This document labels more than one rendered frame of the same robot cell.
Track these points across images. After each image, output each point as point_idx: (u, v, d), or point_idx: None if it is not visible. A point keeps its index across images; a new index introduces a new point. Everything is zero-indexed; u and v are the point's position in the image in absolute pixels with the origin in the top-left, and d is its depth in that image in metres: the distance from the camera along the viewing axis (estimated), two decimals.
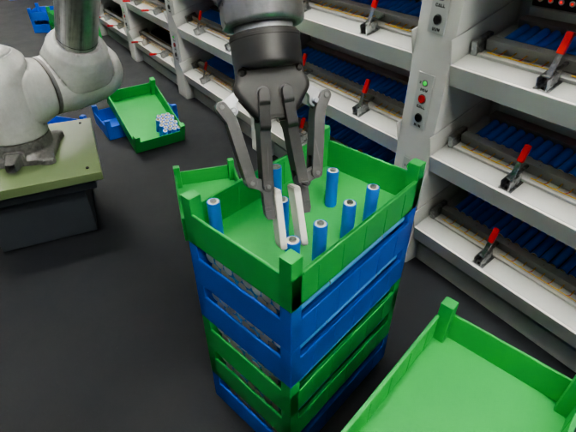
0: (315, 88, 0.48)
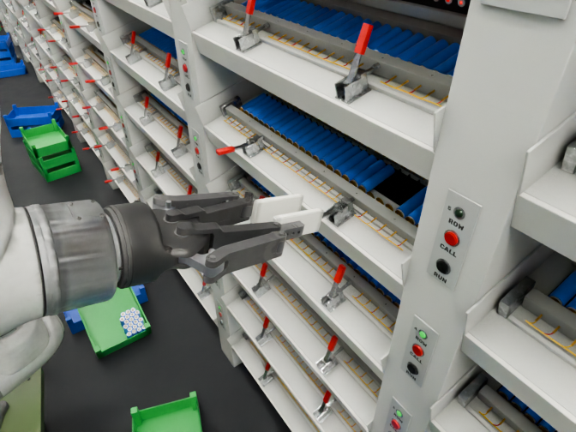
0: (197, 268, 0.39)
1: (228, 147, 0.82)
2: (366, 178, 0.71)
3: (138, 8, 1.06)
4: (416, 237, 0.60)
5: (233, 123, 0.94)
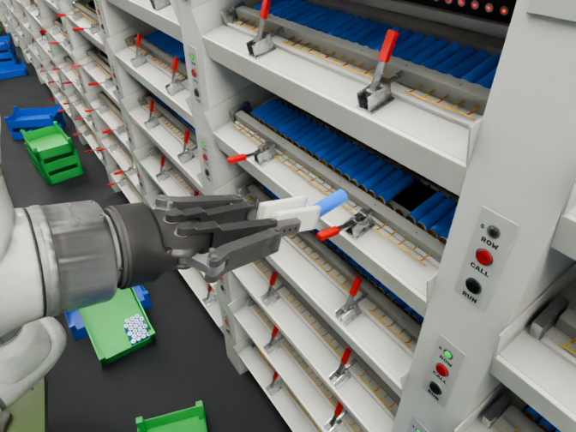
0: (199, 268, 0.39)
1: (239, 155, 0.80)
2: (384, 189, 0.69)
3: (145, 10, 1.03)
4: (440, 252, 0.57)
5: (243, 129, 0.92)
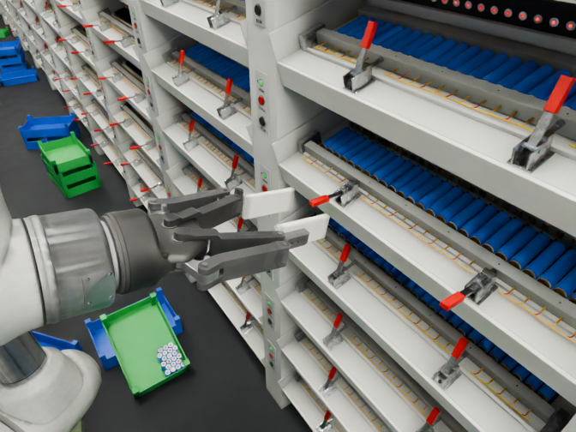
0: (152, 213, 0.45)
1: (322, 196, 0.71)
2: (502, 243, 0.60)
3: (198, 29, 0.95)
4: None
5: (315, 162, 0.83)
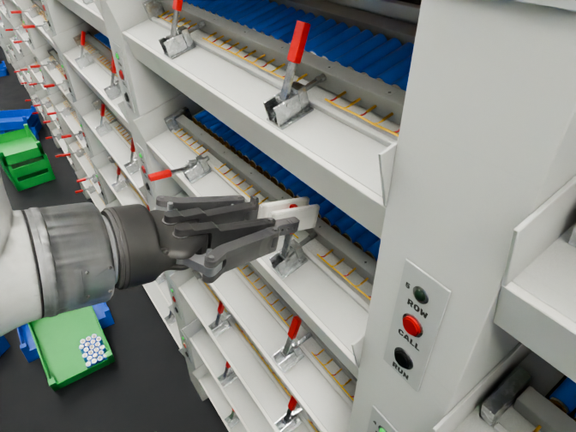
0: (157, 209, 0.45)
1: (163, 171, 0.68)
2: (332, 207, 0.58)
3: (76, 4, 0.92)
4: None
5: (179, 140, 0.81)
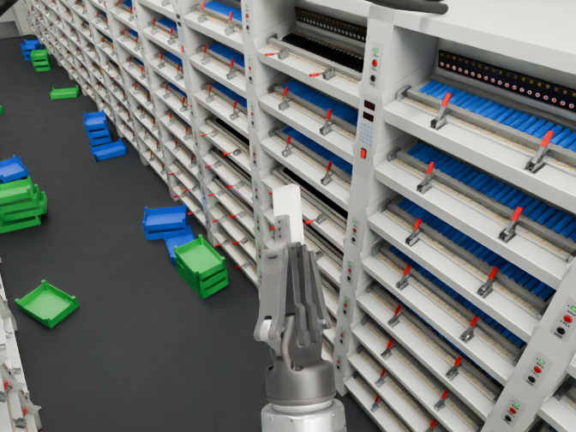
0: None
1: None
2: None
3: (460, 287, 1.24)
4: None
5: (573, 412, 1.13)
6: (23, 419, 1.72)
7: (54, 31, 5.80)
